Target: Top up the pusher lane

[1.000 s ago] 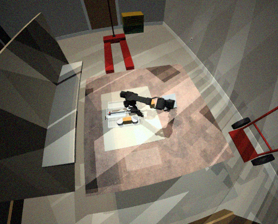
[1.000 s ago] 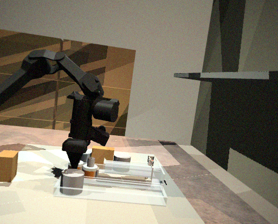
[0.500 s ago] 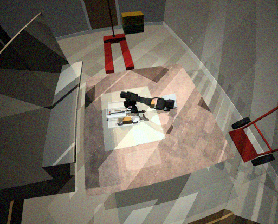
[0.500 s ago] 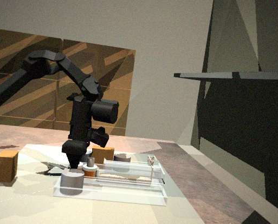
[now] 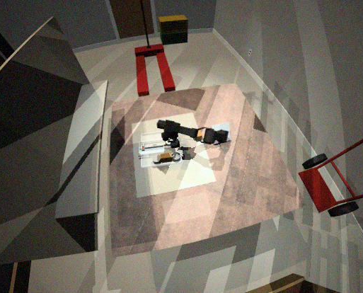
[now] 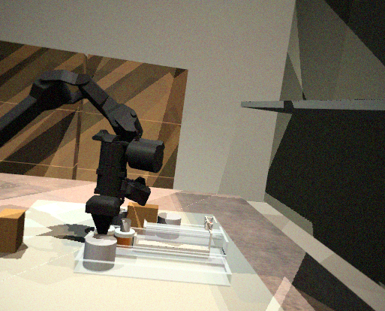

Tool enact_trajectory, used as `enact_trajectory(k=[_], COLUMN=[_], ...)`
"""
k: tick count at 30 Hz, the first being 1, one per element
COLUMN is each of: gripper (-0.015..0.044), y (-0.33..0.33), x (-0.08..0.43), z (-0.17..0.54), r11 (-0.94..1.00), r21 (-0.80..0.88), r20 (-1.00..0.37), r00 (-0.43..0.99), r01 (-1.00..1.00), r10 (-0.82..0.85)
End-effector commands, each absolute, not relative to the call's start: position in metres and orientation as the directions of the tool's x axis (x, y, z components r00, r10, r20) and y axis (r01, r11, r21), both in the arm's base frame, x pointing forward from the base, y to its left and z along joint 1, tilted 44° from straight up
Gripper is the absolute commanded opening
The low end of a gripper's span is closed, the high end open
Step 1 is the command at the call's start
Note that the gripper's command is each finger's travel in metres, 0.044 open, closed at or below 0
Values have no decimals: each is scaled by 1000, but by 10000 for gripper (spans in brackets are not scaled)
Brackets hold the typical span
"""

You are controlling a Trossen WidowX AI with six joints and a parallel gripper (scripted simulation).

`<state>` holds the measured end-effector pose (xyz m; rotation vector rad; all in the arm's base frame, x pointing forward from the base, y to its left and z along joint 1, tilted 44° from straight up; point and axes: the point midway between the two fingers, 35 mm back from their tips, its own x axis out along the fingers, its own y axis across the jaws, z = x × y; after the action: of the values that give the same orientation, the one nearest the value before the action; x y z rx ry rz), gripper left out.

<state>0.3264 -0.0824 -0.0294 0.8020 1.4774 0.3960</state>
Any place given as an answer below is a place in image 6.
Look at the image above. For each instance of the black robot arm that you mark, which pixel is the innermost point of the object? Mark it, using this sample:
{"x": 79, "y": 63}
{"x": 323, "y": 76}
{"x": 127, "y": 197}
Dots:
{"x": 50, "y": 91}

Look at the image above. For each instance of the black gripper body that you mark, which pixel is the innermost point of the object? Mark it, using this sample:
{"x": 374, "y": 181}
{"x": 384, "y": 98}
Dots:
{"x": 109, "y": 182}

